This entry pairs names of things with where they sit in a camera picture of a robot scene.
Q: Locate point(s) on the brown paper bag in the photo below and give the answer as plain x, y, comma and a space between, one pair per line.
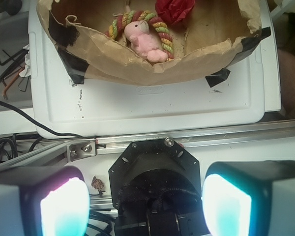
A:
213, 36

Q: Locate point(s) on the multicolour twisted rope toy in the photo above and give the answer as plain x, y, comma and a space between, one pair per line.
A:
156, 26

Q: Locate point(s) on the pink plush toy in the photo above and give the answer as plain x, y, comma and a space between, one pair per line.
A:
143, 43

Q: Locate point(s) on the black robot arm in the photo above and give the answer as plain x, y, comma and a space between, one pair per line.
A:
156, 189

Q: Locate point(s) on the red paper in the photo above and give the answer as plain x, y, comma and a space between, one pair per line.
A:
173, 11

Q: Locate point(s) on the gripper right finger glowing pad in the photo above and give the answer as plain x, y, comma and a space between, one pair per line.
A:
250, 198

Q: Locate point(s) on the orange allen key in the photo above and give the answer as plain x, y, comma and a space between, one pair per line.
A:
15, 77

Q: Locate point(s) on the black allen keys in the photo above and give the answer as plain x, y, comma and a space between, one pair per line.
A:
13, 62

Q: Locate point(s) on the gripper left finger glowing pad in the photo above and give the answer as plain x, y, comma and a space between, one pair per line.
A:
43, 201

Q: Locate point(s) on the aluminium extrusion rail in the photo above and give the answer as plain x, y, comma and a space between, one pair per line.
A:
273, 140

